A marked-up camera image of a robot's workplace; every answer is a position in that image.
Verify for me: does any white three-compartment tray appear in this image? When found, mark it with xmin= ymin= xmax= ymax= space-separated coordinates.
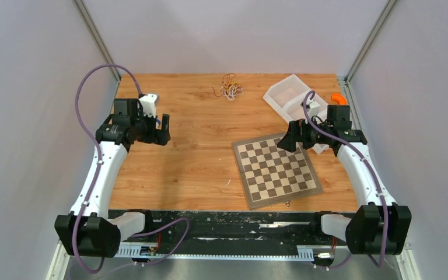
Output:
xmin=263 ymin=74 xmax=328 ymax=123

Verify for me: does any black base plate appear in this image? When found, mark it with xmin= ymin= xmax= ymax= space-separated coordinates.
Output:
xmin=128 ymin=211 xmax=344 ymax=257

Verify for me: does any wooden chessboard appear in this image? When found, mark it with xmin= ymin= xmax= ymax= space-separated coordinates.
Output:
xmin=232 ymin=133 xmax=323 ymax=210

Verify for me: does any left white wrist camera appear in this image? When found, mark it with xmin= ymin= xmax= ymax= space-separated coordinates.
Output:
xmin=138 ymin=93 xmax=160 ymax=118

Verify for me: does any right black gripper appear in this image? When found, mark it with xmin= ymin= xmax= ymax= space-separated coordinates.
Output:
xmin=277 ymin=115 xmax=332 ymax=153

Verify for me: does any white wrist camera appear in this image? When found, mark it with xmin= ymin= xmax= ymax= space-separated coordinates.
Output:
xmin=305 ymin=100 xmax=320 ymax=119
xmin=138 ymin=93 xmax=160 ymax=118

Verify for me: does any orange curved plastic piece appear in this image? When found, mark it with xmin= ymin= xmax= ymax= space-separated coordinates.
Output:
xmin=331 ymin=93 xmax=348 ymax=105

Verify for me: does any slotted cable duct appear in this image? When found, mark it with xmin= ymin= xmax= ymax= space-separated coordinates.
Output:
xmin=115 ymin=243 xmax=315 ymax=262

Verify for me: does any yellow thin cable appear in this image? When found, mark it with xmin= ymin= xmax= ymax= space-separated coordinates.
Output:
xmin=222 ymin=80 xmax=239 ymax=96

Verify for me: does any red thin cable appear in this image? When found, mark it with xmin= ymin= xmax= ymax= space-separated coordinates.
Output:
xmin=212 ymin=72 xmax=240 ymax=98

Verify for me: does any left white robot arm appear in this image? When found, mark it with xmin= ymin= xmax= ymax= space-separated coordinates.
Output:
xmin=54 ymin=93 xmax=170 ymax=258

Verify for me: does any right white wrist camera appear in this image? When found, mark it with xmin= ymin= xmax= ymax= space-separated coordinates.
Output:
xmin=305 ymin=100 xmax=320 ymax=119

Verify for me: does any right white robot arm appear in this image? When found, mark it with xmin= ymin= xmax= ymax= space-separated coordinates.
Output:
xmin=277 ymin=105 xmax=412 ymax=256

